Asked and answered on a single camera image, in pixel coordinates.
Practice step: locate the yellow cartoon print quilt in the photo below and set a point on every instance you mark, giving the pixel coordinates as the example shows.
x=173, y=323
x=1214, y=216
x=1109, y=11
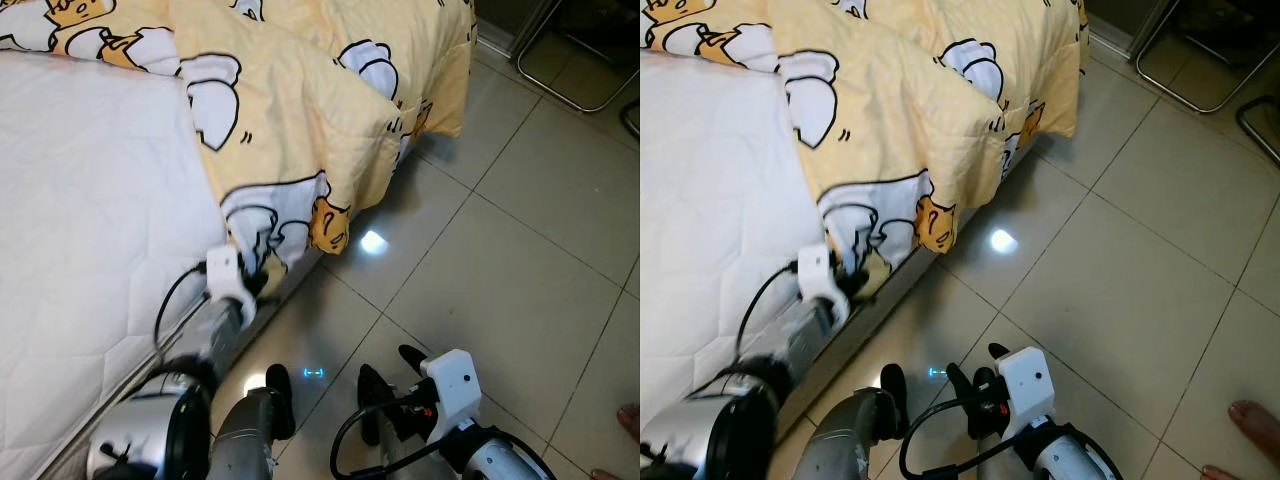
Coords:
x=300, y=100
x=920, y=100

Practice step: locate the grey robot leg black foot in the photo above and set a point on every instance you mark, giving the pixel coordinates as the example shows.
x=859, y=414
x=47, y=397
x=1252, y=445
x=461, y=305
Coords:
x=245, y=440
x=850, y=440

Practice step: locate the white quilted mattress pad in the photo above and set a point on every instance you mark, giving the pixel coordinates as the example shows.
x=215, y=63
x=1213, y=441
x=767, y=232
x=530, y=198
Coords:
x=720, y=200
x=90, y=200

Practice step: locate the bare person foot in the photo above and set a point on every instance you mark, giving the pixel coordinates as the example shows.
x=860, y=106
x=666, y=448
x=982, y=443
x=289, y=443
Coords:
x=632, y=420
x=605, y=475
x=1255, y=425
x=1220, y=473

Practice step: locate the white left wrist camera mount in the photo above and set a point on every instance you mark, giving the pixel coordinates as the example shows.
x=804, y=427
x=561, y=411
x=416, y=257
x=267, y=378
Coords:
x=815, y=270
x=225, y=272

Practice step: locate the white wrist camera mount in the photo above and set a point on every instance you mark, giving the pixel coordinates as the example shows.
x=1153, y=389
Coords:
x=1030, y=380
x=455, y=380
x=225, y=272
x=815, y=270

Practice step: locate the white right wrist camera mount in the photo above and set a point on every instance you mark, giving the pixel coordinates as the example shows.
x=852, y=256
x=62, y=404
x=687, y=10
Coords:
x=1030, y=380
x=455, y=380

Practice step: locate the metal tube chair frame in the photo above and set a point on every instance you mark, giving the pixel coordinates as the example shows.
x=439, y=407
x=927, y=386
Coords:
x=1140, y=52
x=1241, y=115
x=628, y=112
x=520, y=52

